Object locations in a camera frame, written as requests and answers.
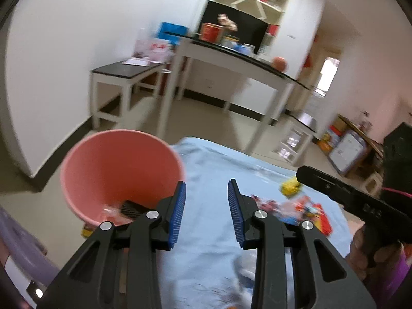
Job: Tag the white table black top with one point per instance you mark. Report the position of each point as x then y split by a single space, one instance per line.
238 63

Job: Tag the colourful snack wrappers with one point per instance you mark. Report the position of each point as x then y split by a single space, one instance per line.
293 211

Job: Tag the yellow carton under bucket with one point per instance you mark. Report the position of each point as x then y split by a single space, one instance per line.
87 230

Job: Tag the blue bag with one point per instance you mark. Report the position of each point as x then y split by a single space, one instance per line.
171 32

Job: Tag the light blue tablecloth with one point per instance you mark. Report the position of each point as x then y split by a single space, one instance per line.
207 268

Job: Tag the white wall shelf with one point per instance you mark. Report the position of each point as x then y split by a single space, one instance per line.
269 11

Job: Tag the purple plastic stool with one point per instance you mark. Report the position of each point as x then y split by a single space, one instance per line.
26 250

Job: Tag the yellow plastic bag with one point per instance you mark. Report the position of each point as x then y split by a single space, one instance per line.
290 187

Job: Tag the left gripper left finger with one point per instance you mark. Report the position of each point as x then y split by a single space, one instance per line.
116 266

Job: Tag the pink flower bouquet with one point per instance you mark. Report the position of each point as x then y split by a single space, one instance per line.
226 23

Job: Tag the small white plastic stool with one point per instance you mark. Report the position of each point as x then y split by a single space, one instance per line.
373 184

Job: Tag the red box on table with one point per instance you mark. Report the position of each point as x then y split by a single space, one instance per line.
210 32

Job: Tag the orange ball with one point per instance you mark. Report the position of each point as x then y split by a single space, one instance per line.
280 64

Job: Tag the right hand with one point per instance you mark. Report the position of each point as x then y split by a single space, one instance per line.
370 262

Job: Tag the black foam mesh sleeve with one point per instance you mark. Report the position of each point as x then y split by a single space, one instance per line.
132 210

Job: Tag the purple right sleeve forearm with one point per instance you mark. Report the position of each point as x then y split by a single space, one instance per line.
395 290

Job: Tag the low white bench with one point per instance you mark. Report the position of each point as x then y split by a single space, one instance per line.
125 77

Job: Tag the colourful cardboard box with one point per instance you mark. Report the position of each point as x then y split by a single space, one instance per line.
330 139

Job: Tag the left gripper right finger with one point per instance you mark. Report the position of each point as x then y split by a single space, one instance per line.
321 277

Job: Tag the white stool black top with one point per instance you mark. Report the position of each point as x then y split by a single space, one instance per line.
298 132

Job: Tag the pink trash bucket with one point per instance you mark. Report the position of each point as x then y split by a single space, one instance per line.
110 167

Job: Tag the wooden side table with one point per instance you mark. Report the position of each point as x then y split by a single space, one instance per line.
371 157

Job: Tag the pink plastic bag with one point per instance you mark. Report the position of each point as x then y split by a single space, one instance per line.
154 50

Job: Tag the white board with frame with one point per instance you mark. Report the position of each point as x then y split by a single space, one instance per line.
348 151

